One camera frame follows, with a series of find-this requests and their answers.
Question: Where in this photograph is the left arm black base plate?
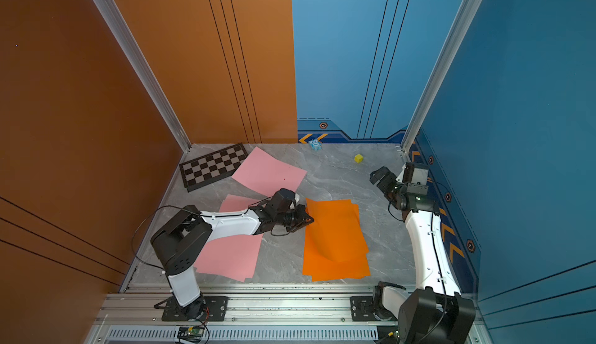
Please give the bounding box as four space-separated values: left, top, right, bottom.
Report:
154 296 228 322

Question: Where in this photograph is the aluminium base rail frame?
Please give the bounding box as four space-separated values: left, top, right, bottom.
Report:
83 282 494 344

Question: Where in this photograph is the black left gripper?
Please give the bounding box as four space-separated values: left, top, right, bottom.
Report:
275 204 318 232

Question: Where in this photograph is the ventilation grille strip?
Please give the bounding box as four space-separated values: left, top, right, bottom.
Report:
105 325 379 343

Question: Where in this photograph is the pink paper underneath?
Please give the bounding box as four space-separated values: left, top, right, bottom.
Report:
193 194 262 282

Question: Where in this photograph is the aluminium corner post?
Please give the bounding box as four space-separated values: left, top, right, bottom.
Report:
93 0 192 153
400 0 483 156

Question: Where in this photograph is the right aluminium corner post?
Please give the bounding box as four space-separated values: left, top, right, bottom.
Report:
400 0 483 156

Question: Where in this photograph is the left green circuit board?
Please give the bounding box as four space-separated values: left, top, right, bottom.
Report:
176 325 210 344

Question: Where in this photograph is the small blue toy box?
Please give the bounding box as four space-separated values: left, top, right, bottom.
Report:
308 139 322 151

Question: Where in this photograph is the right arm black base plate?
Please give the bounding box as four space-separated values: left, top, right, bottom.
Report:
350 295 386 322

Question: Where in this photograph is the black grey chessboard case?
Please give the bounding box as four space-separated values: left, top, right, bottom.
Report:
179 143 248 192

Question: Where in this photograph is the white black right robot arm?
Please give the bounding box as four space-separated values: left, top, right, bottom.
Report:
369 163 476 343

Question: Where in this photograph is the orange curved paper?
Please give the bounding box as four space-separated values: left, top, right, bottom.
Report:
307 199 369 263

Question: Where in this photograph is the pink paper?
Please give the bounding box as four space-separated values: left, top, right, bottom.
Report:
232 147 307 197

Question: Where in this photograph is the orange paper front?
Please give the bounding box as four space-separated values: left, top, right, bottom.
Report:
303 228 370 282

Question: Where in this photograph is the left aluminium corner post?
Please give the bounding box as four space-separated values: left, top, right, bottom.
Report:
93 0 192 153

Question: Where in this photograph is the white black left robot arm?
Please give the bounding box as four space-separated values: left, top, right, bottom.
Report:
151 188 314 322

